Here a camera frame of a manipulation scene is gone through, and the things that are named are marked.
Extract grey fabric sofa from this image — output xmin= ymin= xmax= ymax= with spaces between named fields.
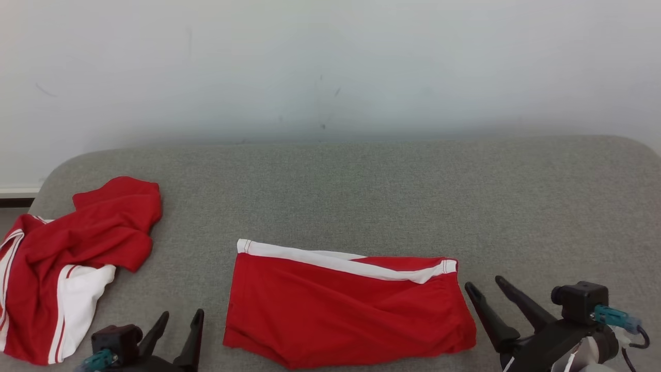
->
xmin=0 ymin=135 xmax=661 ymax=372

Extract teal left camera connector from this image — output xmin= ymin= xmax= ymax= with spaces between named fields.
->
xmin=77 ymin=349 xmax=118 ymax=372

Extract teal right camera connector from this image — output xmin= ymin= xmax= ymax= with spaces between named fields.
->
xmin=593 ymin=305 xmax=642 ymax=334

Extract red basketball jersey white trim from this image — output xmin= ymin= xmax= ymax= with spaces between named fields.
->
xmin=0 ymin=177 xmax=163 ymax=365

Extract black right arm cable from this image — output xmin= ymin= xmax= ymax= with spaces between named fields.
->
xmin=621 ymin=325 xmax=651 ymax=372

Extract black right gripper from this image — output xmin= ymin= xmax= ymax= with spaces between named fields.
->
xmin=465 ymin=275 xmax=593 ymax=372

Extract teal camera connector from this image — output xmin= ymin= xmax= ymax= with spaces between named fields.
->
xmin=593 ymin=305 xmax=642 ymax=334
xmin=77 ymin=349 xmax=118 ymax=372

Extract red shorts with white stripes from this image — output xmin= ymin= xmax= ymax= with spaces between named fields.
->
xmin=223 ymin=239 xmax=477 ymax=369

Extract white wall baseboard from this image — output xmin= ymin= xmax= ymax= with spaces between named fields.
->
xmin=0 ymin=186 xmax=43 ymax=198

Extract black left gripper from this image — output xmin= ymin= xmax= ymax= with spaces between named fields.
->
xmin=116 ymin=309 xmax=205 ymax=372

